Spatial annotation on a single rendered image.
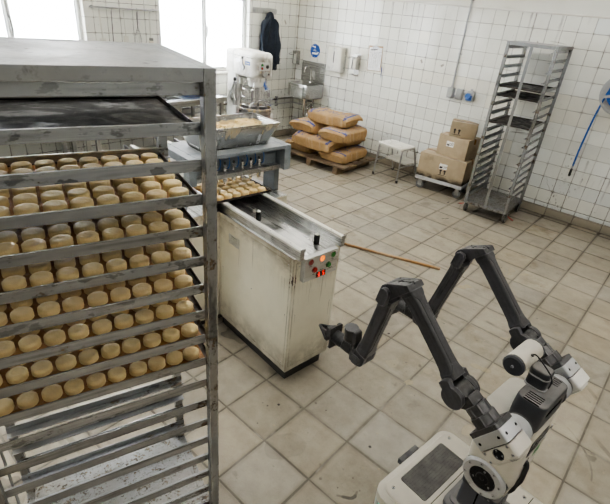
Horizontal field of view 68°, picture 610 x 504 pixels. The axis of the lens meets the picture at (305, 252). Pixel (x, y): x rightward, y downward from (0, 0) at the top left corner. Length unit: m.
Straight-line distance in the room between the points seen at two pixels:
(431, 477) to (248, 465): 0.85
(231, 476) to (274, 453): 0.24
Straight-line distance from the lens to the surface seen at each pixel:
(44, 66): 1.03
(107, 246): 1.19
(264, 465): 2.43
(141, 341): 1.46
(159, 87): 1.09
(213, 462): 1.80
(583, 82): 5.88
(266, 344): 2.76
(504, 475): 1.86
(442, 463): 2.27
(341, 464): 2.47
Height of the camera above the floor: 1.96
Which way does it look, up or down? 28 degrees down
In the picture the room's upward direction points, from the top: 6 degrees clockwise
